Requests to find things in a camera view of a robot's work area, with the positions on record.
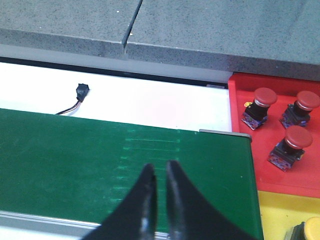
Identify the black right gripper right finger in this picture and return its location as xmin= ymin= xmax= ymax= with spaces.
xmin=166 ymin=160 xmax=254 ymax=240

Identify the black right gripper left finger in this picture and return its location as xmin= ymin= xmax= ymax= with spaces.
xmin=83 ymin=163 xmax=158 ymax=240

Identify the yellow plastic tray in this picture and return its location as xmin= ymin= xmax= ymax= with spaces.
xmin=258 ymin=191 xmax=320 ymax=240

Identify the green conveyor belt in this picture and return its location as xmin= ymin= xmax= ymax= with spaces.
xmin=0 ymin=109 xmax=263 ymax=240

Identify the red mushroom push button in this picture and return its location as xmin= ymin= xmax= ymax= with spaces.
xmin=241 ymin=87 xmax=278 ymax=131

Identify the grey stone countertop slab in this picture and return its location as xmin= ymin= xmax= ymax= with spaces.
xmin=0 ymin=0 xmax=142 ymax=58

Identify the grey stone slab right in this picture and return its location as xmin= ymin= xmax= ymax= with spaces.
xmin=126 ymin=0 xmax=320 ymax=81

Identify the aluminium conveyor side rail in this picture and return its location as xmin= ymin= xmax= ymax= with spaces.
xmin=0 ymin=210 xmax=170 ymax=240

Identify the black connector with cable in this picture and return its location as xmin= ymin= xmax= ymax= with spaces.
xmin=56 ymin=83 xmax=90 ymax=115

